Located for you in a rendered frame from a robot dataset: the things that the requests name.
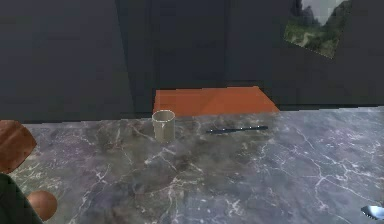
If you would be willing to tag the beige mug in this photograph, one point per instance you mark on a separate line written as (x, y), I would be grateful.
(163, 127)

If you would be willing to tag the black pen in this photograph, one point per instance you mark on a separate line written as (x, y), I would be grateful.
(236, 129)

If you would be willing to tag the framed landscape picture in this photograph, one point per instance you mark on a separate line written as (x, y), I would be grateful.
(316, 30)

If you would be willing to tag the brown round potato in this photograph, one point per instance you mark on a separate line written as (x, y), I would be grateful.
(42, 204)

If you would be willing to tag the brown bread loaf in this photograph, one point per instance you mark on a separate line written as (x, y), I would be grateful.
(14, 145)

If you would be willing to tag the silver spoon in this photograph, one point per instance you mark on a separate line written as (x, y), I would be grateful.
(374, 211)

